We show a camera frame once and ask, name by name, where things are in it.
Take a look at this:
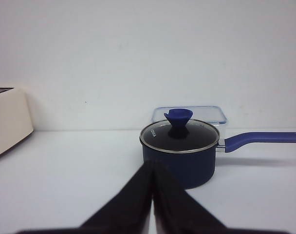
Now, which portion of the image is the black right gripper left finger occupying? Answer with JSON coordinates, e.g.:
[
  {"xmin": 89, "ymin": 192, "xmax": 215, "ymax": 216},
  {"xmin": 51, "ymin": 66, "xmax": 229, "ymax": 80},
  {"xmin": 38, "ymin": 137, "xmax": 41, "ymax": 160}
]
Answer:
[{"xmin": 19, "ymin": 162, "xmax": 154, "ymax": 234}]

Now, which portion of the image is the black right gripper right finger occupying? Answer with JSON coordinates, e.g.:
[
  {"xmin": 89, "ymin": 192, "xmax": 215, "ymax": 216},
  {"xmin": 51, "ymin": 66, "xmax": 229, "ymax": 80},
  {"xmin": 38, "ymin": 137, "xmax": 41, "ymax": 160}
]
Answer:
[{"xmin": 151, "ymin": 161, "xmax": 287, "ymax": 234}]

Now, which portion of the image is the dark blue saucepan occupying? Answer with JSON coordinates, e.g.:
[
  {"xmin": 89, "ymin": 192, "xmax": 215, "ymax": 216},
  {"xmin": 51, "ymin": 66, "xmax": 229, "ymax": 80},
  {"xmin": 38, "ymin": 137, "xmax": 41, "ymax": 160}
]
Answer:
[{"xmin": 140, "ymin": 132, "xmax": 296, "ymax": 189}]

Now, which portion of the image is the glass pot lid blue knob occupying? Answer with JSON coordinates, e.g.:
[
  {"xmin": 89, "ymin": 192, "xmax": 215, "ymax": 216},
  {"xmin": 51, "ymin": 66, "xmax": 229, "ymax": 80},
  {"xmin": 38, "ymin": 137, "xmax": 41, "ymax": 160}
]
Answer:
[{"xmin": 140, "ymin": 108, "xmax": 220, "ymax": 154}]

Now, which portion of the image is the clear plastic food container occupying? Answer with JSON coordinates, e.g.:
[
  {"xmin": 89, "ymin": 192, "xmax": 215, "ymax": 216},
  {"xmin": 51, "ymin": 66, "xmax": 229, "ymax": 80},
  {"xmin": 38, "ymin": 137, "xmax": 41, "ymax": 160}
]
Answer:
[{"xmin": 151, "ymin": 106, "xmax": 227, "ymax": 145}]

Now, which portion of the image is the cream two-slot toaster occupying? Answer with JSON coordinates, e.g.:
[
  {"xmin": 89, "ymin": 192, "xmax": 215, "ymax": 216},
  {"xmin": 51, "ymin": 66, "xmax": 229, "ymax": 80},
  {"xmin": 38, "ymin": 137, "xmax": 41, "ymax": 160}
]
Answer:
[{"xmin": 0, "ymin": 87, "xmax": 34, "ymax": 157}]

